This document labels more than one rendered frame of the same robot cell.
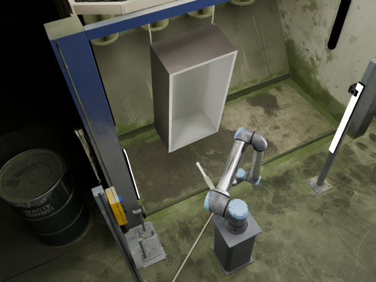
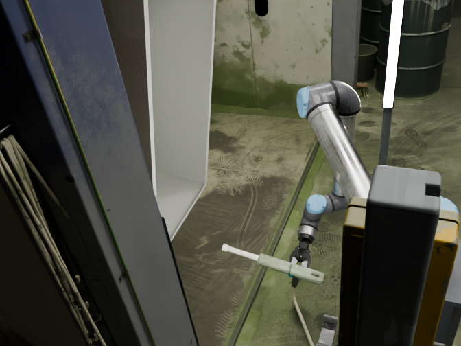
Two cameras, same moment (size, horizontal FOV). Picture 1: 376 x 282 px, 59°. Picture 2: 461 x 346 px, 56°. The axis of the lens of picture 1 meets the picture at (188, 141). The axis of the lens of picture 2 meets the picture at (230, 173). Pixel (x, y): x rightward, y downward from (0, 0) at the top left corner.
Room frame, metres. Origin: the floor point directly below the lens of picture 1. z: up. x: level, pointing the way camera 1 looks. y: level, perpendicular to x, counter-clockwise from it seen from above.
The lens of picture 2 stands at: (0.87, 0.82, 1.89)
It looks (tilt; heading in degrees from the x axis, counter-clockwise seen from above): 35 degrees down; 320
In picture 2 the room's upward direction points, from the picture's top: 8 degrees counter-clockwise
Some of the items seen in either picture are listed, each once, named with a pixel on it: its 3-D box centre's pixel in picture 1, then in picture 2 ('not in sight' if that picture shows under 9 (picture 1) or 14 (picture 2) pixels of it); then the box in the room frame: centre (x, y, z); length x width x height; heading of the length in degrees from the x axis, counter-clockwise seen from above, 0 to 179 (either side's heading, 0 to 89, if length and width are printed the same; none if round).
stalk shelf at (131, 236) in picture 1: (144, 244); not in sight; (1.06, 0.38, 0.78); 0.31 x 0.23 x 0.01; 23
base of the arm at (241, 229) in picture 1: (236, 220); not in sight; (1.25, -0.35, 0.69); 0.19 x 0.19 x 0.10
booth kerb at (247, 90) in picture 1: (206, 106); not in sight; (3.24, -0.27, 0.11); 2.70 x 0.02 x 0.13; 113
